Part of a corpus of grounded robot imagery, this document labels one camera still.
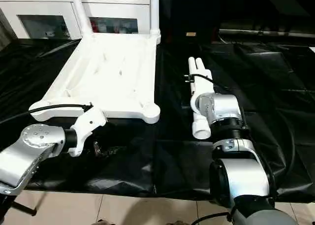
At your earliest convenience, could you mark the white plastic table top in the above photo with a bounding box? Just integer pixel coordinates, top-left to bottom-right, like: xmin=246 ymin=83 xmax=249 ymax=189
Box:
xmin=29 ymin=32 xmax=162 ymax=124

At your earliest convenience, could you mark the white sideboard cabinet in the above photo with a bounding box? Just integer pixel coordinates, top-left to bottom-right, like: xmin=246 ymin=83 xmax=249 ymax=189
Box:
xmin=0 ymin=0 xmax=152 ymax=40

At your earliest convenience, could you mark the black plastic mat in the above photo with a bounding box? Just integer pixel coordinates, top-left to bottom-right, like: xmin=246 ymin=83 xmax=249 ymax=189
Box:
xmin=0 ymin=35 xmax=315 ymax=203

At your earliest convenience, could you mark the black stand leg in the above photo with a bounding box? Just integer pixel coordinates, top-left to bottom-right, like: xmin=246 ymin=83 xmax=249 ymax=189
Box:
xmin=14 ymin=200 xmax=37 ymax=216

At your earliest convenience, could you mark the dark metal rail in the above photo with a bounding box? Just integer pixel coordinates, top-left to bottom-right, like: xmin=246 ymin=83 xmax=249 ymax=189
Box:
xmin=219 ymin=29 xmax=315 ymax=39

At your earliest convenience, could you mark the grey curtain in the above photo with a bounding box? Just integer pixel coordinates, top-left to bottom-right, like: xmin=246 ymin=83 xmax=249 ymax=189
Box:
xmin=0 ymin=9 xmax=17 ymax=47

